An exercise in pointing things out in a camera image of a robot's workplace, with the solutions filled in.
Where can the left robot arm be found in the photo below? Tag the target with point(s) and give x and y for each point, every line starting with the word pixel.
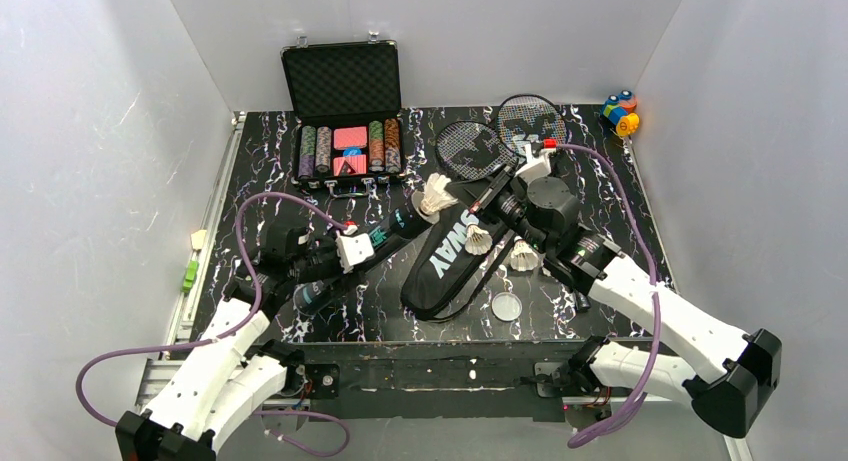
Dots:
pixel 220 385

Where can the green clip on rail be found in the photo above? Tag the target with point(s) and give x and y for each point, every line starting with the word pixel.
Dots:
pixel 190 276

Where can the chrome case handle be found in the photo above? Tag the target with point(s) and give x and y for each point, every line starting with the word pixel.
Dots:
pixel 352 191

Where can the black shuttlecock tube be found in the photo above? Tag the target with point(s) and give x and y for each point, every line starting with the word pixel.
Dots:
pixel 393 232

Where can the black racket bag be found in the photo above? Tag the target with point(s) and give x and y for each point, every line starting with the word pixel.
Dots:
pixel 443 266

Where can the left badminton racket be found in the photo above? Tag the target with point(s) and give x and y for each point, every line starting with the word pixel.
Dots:
pixel 470 150

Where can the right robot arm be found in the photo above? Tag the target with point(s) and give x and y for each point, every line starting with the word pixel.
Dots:
pixel 725 374

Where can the black poker chip case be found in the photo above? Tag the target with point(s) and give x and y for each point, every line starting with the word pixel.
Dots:
pixel 347 100

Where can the right badminton racket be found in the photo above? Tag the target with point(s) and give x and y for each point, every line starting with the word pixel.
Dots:
pixel 529 119

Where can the badminton racket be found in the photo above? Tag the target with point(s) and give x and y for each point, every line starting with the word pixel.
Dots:
pixel 529 119
pixel 470 150

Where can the white shuttlecock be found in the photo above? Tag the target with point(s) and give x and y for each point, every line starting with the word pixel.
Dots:
pixel 434 197
pixel 523 257
pixel 478 241

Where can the colourful toy blocks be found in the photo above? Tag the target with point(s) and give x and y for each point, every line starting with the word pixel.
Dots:
pixel 620 110

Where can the beige block on rail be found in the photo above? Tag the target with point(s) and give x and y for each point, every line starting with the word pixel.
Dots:
pixel 198 239

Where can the clear tube lid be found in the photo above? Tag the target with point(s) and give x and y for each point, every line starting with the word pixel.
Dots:
pixel 506 307

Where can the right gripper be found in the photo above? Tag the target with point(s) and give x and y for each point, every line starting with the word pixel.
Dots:
pixel 506 206

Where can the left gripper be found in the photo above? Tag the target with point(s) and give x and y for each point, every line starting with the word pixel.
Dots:
pixel 378 238

